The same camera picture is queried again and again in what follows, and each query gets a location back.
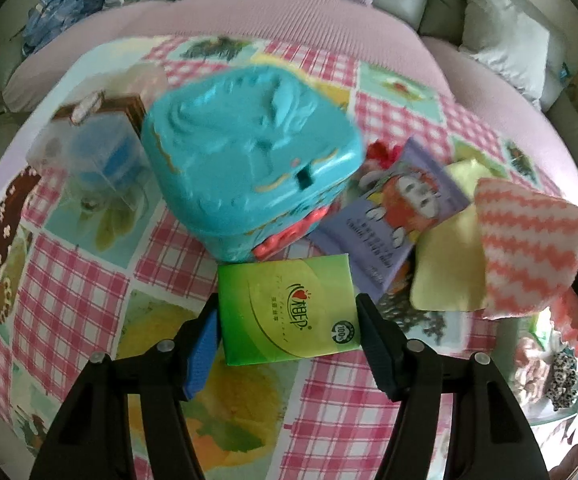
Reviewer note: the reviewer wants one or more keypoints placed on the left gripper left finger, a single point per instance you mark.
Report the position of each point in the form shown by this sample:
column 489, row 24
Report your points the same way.
column 90, row 438

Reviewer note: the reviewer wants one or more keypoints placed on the green tissue pack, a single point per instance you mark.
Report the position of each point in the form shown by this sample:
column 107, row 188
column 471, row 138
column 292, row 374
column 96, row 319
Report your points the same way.
column 541, row 327
column 287, row 310

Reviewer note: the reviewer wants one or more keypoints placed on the pink white striped fluffy cloth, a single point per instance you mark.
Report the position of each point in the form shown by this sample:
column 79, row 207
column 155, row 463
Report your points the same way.
column 530, row 245

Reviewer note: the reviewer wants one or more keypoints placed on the pink floral scrunchie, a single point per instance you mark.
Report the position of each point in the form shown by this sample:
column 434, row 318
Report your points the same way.
column 530, row 372

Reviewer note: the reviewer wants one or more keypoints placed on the leopard print scrunchie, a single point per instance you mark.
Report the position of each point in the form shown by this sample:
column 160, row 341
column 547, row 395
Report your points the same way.
column 561, row 388

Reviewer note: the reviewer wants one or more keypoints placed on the white tray with teal rim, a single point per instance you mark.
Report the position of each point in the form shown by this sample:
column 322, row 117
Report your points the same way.
column 563, row 338

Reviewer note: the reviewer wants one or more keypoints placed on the light green cloth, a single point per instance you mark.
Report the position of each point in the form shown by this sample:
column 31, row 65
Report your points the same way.
column 450, row 266

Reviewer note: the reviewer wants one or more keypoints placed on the colourful patchwork tablecloth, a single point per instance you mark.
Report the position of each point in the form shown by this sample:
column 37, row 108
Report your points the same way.
column 77, row 279

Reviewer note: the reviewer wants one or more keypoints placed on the purple baby wipes pack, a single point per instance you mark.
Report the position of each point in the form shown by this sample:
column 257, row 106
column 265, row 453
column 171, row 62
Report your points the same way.
column 378, row 229

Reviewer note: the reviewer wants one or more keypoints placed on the light grey cushion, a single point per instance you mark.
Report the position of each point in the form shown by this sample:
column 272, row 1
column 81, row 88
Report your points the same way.
column 526, row 53

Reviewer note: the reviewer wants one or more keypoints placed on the clear box with blue item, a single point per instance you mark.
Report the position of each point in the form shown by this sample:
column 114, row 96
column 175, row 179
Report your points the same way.
column 95, row 143

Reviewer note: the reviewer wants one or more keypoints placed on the turquoise plastic toy box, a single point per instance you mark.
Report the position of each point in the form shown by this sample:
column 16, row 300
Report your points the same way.
column 249, row 159

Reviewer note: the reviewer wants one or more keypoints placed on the grey sofa with pink cover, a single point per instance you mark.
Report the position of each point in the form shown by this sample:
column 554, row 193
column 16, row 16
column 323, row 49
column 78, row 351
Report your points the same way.
column 337, row 25

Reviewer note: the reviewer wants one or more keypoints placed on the blue crumpled clothes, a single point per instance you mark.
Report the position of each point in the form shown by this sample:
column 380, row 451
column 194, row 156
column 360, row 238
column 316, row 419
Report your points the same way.
column 49, row 18

